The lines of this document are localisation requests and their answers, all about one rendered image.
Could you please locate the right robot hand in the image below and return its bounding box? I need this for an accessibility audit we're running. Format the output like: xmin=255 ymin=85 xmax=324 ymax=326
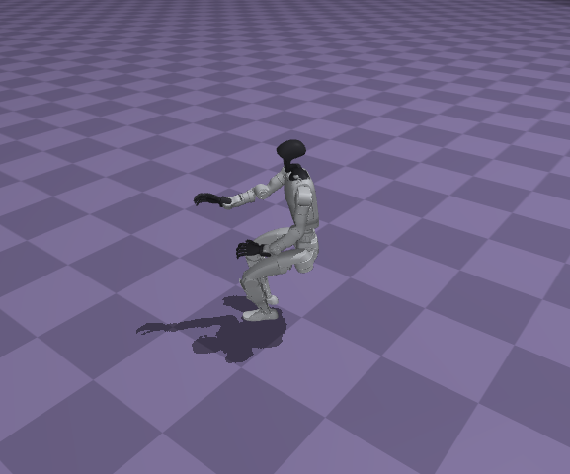
xmin=194 ymin=193 xmax=232 ymax=207

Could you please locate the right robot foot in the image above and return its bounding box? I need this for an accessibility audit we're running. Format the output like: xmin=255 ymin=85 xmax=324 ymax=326
xmin=246 ymin=295 xmax=279 ymax=305

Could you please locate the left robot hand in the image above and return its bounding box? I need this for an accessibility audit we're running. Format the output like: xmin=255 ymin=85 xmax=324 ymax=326
xmin=236 ymin=240 xmax=271 ymax=259

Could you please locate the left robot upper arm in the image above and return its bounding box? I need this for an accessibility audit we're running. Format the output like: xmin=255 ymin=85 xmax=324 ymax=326
xmin=289 ymin=186 xmax=313 ymax=240

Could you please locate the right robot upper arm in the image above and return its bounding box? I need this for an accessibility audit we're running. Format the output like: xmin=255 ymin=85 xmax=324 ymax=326
xmin=254 ymin=166 xmax=286 ymax=199

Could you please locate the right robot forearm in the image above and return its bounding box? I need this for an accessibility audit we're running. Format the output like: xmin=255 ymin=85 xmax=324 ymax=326
xmin=222 ymin=186 xmax=256 ymax=210

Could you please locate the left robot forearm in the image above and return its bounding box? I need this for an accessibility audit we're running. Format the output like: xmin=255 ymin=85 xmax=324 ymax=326
xmin=263 ymin=229 xmax=300 ymax=257

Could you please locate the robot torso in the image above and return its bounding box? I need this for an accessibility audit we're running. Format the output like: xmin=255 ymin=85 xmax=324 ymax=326
xmin=284 ymin=168 xmax=319 ymax=261

